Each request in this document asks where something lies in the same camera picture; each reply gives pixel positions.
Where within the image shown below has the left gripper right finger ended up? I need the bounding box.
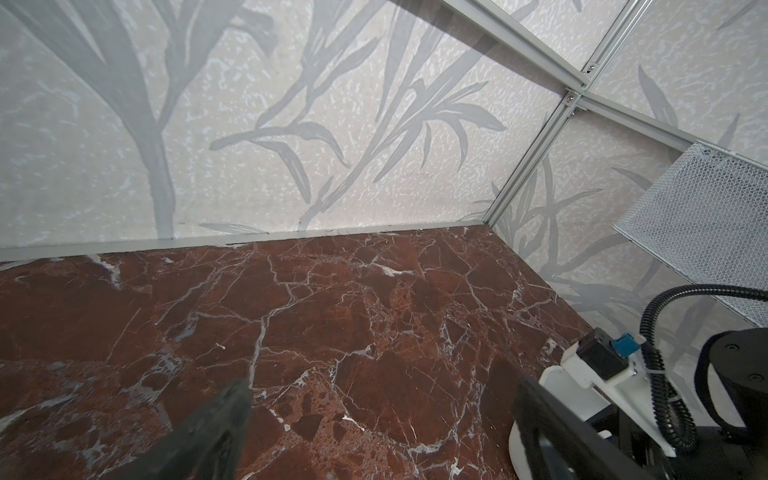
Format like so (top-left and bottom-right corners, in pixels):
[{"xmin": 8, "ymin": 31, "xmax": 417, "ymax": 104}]
[{"xmin": 514, "ymin": 377, "xmax": 651, "ymax": 479}]

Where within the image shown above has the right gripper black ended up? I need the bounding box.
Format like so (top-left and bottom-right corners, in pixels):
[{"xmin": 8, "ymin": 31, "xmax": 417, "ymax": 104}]
[{"xmin": 587, "ymin": 328, "xmax": 767, "ymax": 479}]

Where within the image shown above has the white wire mesh basket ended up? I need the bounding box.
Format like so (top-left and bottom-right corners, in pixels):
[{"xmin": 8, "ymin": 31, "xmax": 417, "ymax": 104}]
[{"xmin": 614, "ymin": 143, "xmax": 767, "ymax": 290}]

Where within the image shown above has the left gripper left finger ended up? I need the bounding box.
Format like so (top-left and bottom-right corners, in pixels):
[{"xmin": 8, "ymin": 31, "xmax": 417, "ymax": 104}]
[{"xmin": 114, "ymin": 379, "xmax": 252, "ymax": 479}]

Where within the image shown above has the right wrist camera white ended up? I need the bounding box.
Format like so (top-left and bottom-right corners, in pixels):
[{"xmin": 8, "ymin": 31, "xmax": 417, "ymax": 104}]
[{"xmin": 558, "ymin": 328, "xmax": 676, "ymax": 457}]

